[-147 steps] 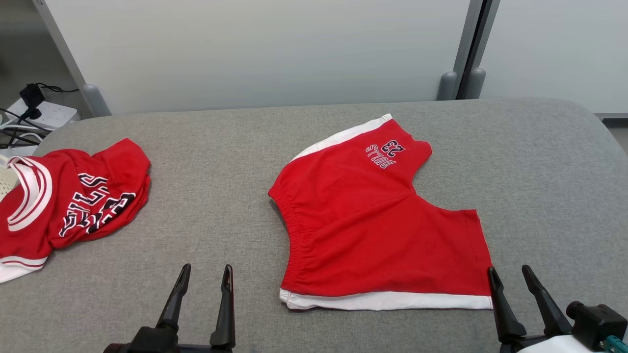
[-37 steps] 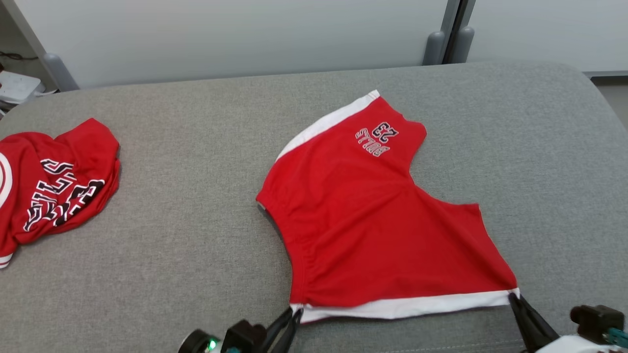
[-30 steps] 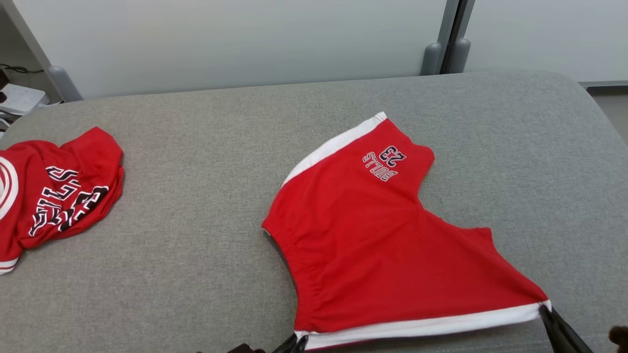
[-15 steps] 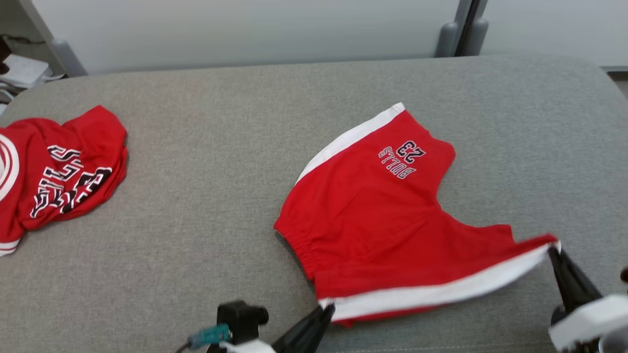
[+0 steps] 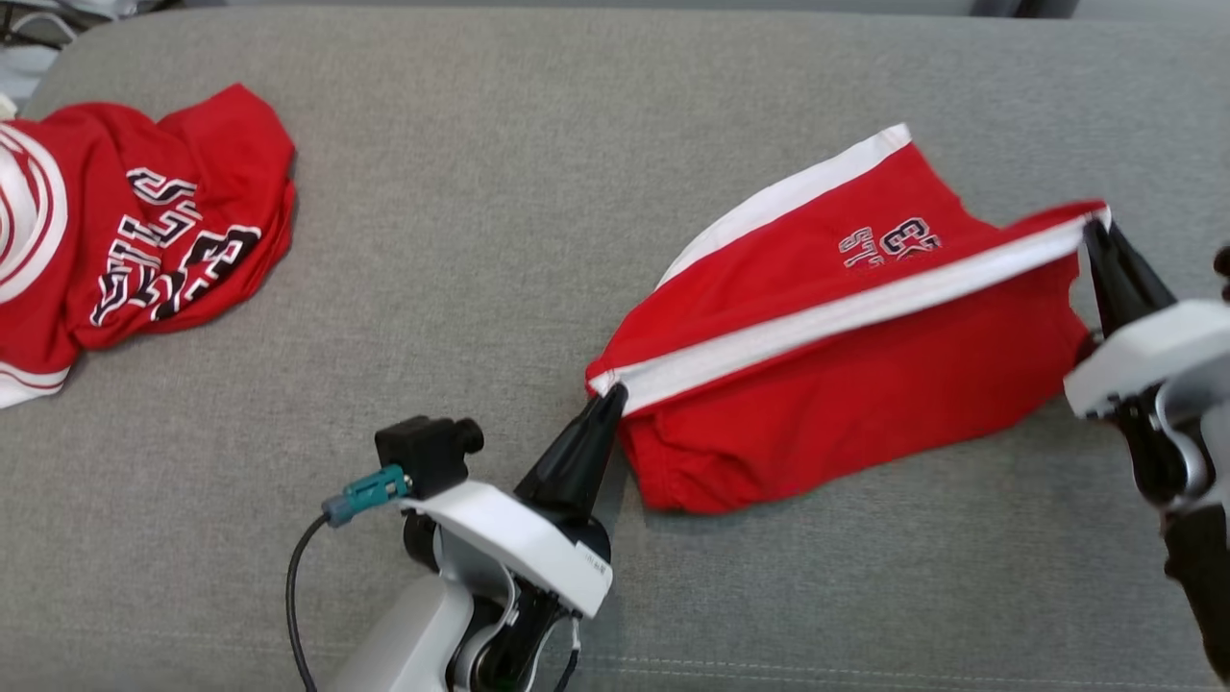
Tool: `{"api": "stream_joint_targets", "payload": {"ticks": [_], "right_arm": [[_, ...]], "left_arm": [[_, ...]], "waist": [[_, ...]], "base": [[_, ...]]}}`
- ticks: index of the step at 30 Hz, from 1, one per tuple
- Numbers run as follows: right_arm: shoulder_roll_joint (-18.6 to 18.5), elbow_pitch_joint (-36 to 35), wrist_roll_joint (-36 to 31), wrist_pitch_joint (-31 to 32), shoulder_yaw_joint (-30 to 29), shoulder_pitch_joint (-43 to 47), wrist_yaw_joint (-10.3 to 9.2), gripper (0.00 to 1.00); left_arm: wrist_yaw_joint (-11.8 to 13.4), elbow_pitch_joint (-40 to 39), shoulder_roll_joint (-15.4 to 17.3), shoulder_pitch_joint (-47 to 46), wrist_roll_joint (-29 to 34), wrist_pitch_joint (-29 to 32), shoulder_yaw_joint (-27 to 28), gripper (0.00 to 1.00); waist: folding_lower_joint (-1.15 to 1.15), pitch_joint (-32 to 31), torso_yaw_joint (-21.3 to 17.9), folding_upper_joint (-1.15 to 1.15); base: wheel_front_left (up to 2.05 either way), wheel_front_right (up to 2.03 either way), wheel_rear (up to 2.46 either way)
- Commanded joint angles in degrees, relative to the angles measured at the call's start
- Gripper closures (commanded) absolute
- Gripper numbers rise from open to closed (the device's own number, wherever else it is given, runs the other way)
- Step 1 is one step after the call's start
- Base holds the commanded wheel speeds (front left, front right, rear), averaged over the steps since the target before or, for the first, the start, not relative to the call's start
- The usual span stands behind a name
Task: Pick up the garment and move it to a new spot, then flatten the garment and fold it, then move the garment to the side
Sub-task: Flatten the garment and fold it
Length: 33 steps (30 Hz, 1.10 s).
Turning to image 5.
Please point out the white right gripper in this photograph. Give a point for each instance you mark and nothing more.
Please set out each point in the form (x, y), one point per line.
(1153, 351)

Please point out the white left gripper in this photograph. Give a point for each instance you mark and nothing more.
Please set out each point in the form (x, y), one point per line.
(519, 548)

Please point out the red shorts with white stripes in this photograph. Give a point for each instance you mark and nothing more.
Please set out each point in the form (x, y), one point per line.
(846, 404)

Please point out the red Bulls 23 jersey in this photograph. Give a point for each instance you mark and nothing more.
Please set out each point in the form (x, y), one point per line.
(115, 192)

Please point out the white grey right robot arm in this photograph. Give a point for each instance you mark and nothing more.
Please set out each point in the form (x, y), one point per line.
(1201, 557)

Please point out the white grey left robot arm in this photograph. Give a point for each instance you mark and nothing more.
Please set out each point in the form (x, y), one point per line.
(404, 644)

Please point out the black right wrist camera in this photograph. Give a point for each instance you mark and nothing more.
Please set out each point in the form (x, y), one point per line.
(1223, 269)

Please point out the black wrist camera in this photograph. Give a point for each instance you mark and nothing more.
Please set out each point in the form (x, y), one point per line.
(428, 452)
(1223, 269)

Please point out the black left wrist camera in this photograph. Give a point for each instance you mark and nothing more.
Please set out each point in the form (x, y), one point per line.
(428, 452)

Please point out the grey partition post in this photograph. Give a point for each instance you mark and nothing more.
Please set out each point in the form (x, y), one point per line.
(1047, 8)
(995, 8)

